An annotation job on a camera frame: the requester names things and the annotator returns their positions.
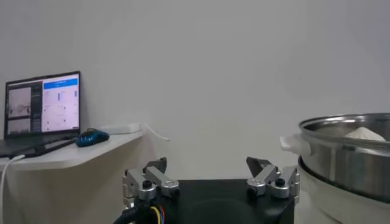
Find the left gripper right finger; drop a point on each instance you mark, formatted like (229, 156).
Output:
(271, 179)

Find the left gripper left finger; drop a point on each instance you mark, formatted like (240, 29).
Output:
(152, 179)

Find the white steamed baozi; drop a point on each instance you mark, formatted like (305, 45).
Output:
(364, 134)

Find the stainless steel steamer basket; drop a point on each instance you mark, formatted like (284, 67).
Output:
(350, 170)

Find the white adapter box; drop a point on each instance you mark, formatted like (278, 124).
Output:
(122, 128)

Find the white electric pot base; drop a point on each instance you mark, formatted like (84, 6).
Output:
(329, 204)

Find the blue computer mouse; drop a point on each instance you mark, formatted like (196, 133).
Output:
(91, 138)

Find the white side table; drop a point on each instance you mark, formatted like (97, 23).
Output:
(76, 155)

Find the black laptop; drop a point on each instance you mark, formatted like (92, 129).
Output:
(45, 103)

